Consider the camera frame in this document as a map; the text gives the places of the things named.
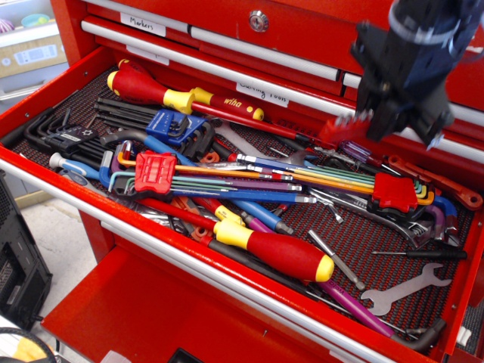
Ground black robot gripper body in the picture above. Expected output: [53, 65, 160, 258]
[351, 1, 483, 111]

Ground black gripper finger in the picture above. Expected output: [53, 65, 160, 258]
[365, 98, 412, 142]
[411, 94, 455, 150]

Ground red bit holder with bits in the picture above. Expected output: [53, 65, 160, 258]
[318, 110, 374, 144]

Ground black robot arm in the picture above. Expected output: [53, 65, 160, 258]
[351, 1, 483, 147]

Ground red holder colourful hex keys right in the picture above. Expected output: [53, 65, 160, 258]
[236, 154, 435, 217]

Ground red holder colourful hex keys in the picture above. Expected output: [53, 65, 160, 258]
[104, 153, 316, 204]
[236, 154, 435, 217]

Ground long red bit holder back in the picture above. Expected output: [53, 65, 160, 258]
[264, 116, 331, 147]

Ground silver bit extension rod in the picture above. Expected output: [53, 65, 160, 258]
[308, 229, 366, 291]

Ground blue holder black hex keys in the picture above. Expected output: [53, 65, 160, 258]
[95, 98, 215, 160]

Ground red holder colourful hex keys left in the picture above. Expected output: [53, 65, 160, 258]
[104, 153, 316, 204]

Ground orange red flat wrench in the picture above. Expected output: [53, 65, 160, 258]
[387, 155, 483, 211]

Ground red black drawer liner mat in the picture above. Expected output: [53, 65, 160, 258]
[11, 66, 476, 356]

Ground open red tool drawer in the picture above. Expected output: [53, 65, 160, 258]
[0, 45, 484, 363]

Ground thin black precision screwdriver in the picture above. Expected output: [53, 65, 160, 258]
[371, 250, 467, 260]

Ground white cutting tools label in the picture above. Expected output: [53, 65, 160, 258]
[236, 82, 290, 107]

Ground silver drawer lock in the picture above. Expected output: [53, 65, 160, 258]
[249, 10, 269, 33]

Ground wiha red yellow screwdriver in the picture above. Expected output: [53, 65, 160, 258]
[190, 87, 336, 149]

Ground blue large hex key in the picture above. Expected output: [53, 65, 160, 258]
[100, 128, 295, 236]

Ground large red yellow screwdriver front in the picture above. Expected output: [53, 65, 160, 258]
[138, 198, 334, 283]

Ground large red yellow screwdriver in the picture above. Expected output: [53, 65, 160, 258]
[107, 59, 194, 114]
[138, 198, 334, 283]

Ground flat grey open wrench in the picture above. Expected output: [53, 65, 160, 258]
[361, 262, 452, 316]

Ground red tool chest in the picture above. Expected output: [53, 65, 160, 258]
[0, 0, 484, 363]

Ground purple large hex key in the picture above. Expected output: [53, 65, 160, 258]
[241, 212, 446, 352]

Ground large red yellow screwdriver back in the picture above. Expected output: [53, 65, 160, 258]
[107, 59, 194, 114]

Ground white markers label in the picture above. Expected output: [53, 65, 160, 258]
[119, 12, 166, 37]

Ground lower red drawer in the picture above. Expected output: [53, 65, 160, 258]
[42, 247, 331, 362]

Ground black torx key set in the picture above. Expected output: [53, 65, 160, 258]
[23, 107, 114, 169]

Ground cardboard box with label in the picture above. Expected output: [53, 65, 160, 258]
[1, 35, 67, 78]

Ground blue white handled tool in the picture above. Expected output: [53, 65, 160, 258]
[49, 153, 100, 181]

